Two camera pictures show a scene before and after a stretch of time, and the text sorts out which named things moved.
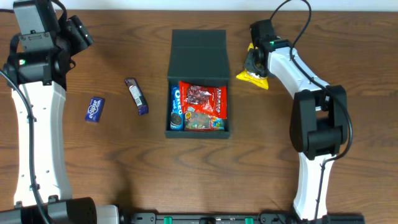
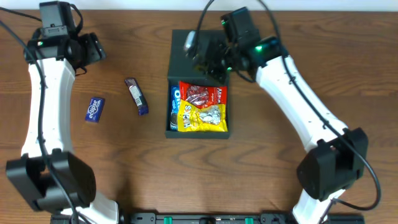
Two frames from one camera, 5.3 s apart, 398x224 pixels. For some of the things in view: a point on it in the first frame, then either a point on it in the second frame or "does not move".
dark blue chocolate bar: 137,96 does not move
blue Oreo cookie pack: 177,117 does not move
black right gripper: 254,62 -> 208,58
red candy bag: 204,99 does not move
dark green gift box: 198,57 does not move
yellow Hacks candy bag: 252,78 -> 212,118
